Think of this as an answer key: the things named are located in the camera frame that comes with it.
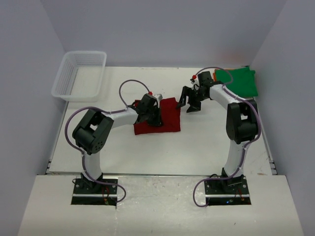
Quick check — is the white plastic basket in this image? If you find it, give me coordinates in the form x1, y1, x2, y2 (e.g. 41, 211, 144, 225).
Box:
51, 51, 107, 102

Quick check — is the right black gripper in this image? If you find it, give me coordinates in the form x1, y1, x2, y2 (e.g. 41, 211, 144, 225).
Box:
177, 86, 209, 114

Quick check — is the red t shirt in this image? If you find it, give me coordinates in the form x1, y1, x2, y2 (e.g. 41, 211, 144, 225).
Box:
133, 97, 181, 135

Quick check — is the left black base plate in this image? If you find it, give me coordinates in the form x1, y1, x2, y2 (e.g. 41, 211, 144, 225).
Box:
71, 176, 118, 207

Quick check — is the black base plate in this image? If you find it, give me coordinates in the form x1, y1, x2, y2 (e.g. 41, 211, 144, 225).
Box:
204, 175, 251, 206
71, 176, 118, 207

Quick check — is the green folded t shirt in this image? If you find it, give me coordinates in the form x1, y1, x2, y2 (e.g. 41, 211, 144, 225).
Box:
226, 66, 258, 98

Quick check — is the orange folded t shirt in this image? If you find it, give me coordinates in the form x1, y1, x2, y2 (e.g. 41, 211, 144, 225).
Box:
213, 69, 217, 81

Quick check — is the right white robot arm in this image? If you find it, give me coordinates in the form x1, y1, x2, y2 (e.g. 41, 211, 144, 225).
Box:
177, 70, 261, 193

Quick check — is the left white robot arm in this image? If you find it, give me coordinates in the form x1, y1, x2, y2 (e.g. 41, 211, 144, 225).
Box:
72, 93, 163, 193

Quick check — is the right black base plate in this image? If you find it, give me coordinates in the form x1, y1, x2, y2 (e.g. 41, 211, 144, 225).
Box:
204, 175, 251, 206

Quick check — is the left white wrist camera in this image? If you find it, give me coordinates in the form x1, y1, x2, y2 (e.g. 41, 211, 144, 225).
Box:
148, 91, 163, 102

